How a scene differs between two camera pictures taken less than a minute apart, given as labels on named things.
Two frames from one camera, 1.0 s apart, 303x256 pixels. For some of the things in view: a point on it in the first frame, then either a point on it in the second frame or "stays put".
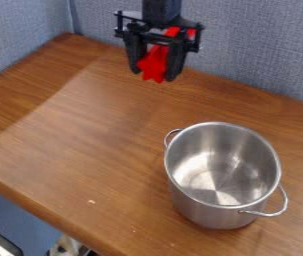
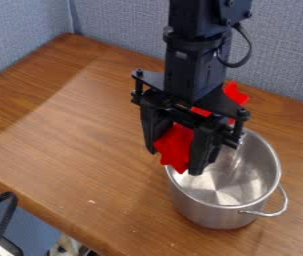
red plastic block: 154,62 -> 174,142
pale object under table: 66,247 stays put
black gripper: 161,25 -> 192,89
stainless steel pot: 224,170 stays put
